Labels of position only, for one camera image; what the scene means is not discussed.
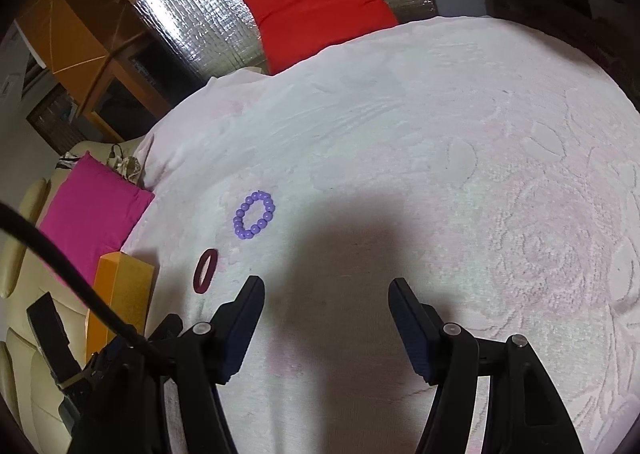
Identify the black cable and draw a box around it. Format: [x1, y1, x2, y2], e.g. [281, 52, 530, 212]
[0, 201, 151, 354]

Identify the red cushion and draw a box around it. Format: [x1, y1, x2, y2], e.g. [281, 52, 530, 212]
[242, 0, 399, 76]

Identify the pale pink sheet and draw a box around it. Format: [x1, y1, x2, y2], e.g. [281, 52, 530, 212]
[135, 66, 271, 195]

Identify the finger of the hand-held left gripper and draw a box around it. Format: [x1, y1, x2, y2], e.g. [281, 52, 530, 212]
[26, 294, 83, 387]

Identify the beige knotted cord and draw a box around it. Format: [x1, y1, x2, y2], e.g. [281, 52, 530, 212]
[105, 144, 143, 182]

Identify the purple bead bracelet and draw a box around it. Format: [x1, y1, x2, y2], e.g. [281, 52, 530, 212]
[232, 190, 276, 241]

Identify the orange box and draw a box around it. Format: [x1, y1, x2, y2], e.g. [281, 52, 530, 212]
[85, 254, 157, 365]

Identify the wooden table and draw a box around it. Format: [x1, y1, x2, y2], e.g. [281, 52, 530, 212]
[14, 0, 173, 143]

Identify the silver insulation sheet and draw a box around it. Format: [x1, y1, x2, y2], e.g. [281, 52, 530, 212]
[132, 0, 436, 84]

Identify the cream sofa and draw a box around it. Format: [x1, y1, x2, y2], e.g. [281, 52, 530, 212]
[0, 139, 151, 440]

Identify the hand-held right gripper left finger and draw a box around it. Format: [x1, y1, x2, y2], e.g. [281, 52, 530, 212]
[67, 275, 266, 454]

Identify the dark woven basket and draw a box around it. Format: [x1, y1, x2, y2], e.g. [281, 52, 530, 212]
[27, 84, 88, 155]

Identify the magenta cushion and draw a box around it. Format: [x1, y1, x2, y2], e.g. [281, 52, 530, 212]
[39, 151, 156, 287]

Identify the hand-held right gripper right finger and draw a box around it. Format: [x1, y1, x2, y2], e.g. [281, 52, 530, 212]
[388, 277, 585, 454]

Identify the dark ring bracelet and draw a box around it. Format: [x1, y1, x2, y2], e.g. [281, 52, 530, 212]
[192, 249, 220, 295]

